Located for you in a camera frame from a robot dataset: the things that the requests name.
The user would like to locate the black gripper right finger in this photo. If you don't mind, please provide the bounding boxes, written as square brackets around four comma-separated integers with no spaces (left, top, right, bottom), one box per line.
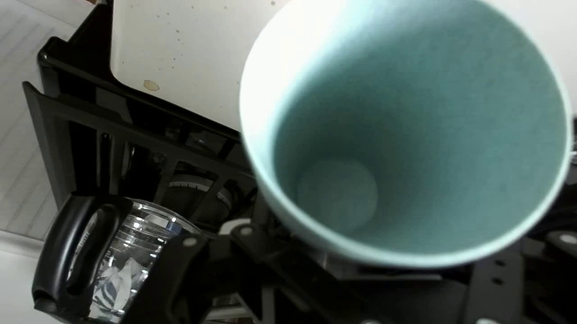
[461,223,577,324]

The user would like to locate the light blue plastic cup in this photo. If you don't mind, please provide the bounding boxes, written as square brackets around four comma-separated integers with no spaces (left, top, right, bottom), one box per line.
[237,0,573,270]

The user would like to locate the black and steel gas stove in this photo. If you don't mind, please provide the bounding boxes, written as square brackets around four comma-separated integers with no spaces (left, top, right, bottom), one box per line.
[19,0,284,324]

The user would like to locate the glass coffee carafe black handle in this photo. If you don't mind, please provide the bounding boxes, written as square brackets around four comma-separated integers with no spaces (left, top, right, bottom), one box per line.
[30,195,205,324]

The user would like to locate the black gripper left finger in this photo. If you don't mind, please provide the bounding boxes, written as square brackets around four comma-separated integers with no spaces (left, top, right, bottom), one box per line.
[137,220,362,324]

